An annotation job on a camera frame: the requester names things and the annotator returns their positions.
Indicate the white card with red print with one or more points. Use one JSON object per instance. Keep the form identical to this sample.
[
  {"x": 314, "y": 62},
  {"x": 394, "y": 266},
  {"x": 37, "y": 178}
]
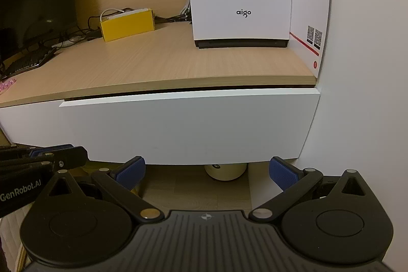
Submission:
[{"x": 310, "y": 10}]

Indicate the black monitor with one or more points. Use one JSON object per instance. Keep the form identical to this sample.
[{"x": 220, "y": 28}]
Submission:
[{"x": 35, "y": 4}]

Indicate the pink packet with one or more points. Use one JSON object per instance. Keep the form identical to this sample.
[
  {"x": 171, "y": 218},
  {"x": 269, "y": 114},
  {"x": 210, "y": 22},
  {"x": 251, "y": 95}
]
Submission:
[{"x": 6, "y": 85}]

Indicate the black keyboard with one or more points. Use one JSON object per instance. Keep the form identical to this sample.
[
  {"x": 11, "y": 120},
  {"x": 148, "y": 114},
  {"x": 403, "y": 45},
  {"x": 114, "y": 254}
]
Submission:
[{"x": 28, "y": 63}]

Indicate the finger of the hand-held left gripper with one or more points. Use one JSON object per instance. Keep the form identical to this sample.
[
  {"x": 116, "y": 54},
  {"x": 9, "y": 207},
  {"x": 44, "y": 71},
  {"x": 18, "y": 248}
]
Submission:
[
  {"x": 71, "y": 157},
  {"x": 43, "y": 152}
]

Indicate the cream round object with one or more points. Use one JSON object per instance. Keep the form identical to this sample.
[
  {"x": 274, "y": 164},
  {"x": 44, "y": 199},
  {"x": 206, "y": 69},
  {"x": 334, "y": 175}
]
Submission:
[{"x": 224, "y": 171}]

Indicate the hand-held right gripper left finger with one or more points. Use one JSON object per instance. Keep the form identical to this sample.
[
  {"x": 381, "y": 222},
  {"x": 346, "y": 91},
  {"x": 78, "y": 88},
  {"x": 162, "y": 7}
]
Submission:
[{"x": 132, "y": 172}]

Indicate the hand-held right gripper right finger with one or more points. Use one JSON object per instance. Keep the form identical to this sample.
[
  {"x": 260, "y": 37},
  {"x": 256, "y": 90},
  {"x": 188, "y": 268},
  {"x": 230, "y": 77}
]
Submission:
[{"x": 282, "y": 174}]

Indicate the yellow box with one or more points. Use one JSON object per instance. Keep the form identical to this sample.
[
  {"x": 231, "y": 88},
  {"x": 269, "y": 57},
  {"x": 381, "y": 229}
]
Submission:
[{"x": 127, "y": 25}]

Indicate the white desk drawer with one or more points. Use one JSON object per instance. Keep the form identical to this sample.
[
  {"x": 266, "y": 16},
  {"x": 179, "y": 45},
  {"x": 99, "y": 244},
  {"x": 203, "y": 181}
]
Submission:
[{"x": 191, "y": 125}]

